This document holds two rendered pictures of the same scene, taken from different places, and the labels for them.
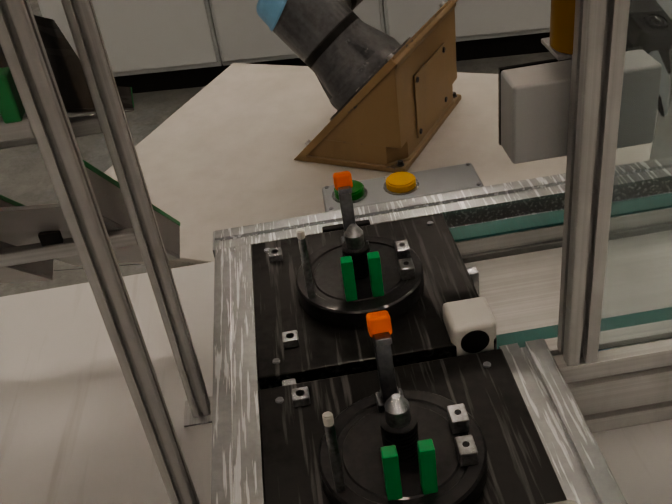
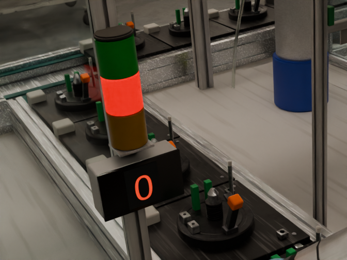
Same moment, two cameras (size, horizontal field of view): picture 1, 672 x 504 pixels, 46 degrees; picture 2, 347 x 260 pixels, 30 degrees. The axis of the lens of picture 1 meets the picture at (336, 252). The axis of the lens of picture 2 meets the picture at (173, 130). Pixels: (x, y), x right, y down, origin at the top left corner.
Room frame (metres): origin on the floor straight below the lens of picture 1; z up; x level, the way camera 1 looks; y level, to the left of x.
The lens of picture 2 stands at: (1.34, -0.45, 1.65)
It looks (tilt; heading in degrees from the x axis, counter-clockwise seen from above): 26 degrees down; 158
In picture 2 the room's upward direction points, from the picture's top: 6 degrees counter-clockwise
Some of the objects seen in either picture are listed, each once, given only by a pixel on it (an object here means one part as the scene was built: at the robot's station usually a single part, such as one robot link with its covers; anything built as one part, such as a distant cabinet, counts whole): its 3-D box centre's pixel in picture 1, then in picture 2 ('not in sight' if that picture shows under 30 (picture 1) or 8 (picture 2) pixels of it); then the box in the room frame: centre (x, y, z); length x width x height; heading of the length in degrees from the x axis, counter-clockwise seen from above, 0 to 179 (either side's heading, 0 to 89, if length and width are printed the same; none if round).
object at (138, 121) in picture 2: (584, 12); (127, 125); (0.59, -0.22, 1.28); 0.05 x 0.05 x 0.05
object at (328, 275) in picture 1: (359, 278); not in sight; (0.71, -0.02, 0.98); 0.14 x 0.14 x 0.02
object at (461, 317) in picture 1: (469, 327); not in sight; (0.61, -0.12, 0.97); 0.05 x 0.05 x 0.04; 2
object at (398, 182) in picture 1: (401, 184); not in sight; (0.92, -0.10, 0.96); 0.04 x 0.04 x 0.02
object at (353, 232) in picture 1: (354, 235); not in sight; (0.71, -0.02, 1.04); 0.02 x 0.02 x 0.03
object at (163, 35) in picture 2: not in sight; (187, 18); (-0.65, 0.46, 1.01); 0.24 x 0.24 x 0.13; 2
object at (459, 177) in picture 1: (402, 204); not in sight; (0.92, -0.10, 0.93); 0.21 x 0.07 x 0.06; 92
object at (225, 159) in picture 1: (367, 160); not in sight; (1.22, -0.08, 0.84); 0.90 x 0.70 x 0.03; 63
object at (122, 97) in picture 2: not in sight; (122, 91); (0.59, -0.22, 1.33); 0.05 x 0.05 x 0.05
